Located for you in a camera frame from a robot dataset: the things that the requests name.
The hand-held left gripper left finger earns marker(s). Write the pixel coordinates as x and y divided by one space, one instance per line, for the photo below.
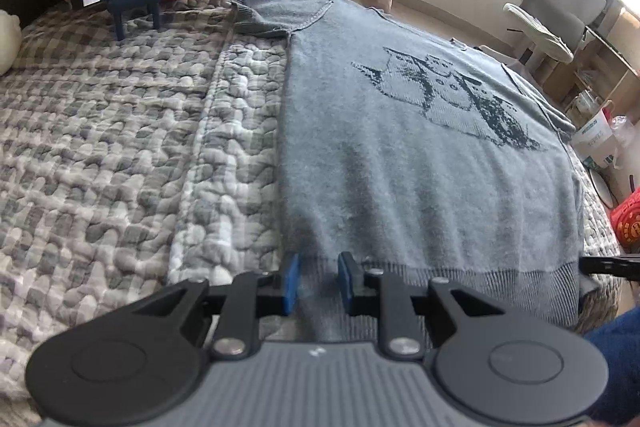
291 282

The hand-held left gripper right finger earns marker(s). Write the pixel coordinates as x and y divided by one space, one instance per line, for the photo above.
345 279

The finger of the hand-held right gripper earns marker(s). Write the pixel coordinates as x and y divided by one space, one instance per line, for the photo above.
615 267

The grey knit sweater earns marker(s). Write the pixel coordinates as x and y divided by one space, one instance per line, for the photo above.
400 182

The red basket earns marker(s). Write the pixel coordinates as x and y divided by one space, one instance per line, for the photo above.
629 222

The person's dark blue clothing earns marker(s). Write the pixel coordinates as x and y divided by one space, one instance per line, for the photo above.
617 367

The white box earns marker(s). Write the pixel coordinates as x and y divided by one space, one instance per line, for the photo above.
595 137

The wooden desk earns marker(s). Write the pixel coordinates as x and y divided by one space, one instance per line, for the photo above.
600 57

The grey checked quilt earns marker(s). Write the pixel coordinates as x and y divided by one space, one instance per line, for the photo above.
125 132

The grey office chair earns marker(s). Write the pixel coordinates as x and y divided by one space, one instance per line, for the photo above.
555 2

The white plush toy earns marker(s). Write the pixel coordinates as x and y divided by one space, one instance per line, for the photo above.
7 42

